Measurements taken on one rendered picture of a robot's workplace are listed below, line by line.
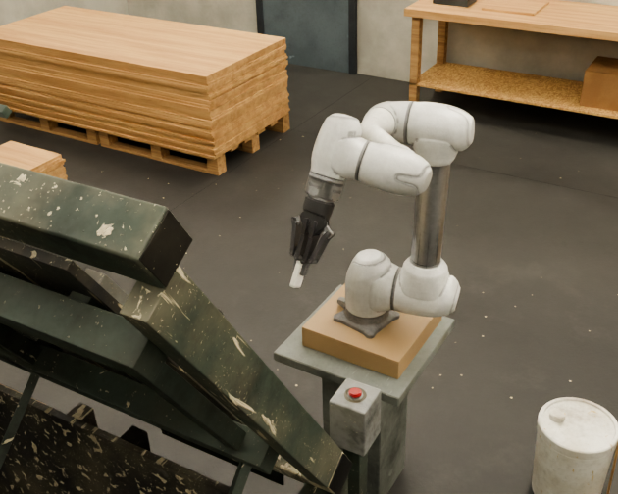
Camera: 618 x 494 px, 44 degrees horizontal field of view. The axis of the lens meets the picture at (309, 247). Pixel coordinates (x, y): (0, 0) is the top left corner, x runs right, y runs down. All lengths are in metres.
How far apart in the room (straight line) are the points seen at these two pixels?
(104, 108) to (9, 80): 1.07
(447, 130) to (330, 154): 0.58
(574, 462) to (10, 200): 2.34
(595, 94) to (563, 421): 3.64
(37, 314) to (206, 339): 0.32
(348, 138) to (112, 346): 0.79
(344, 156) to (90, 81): 4.62
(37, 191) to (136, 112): 4.71
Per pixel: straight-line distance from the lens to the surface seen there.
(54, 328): 1.47
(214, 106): 5.61
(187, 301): 1.31
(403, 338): 2.73
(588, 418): 3.24
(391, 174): 1.82
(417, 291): 2.60
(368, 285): 2.64
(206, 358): 1.41
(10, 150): 5.67
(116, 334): 1.39
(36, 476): 2.97
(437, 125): 2.33
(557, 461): 3.16
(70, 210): 1.29
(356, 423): 2.34
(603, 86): 6.34
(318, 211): 1.88
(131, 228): 1.21
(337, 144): 1.84
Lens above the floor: 2.52
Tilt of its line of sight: 32 degrees down
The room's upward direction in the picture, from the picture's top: 2 degrees counter-clockwise
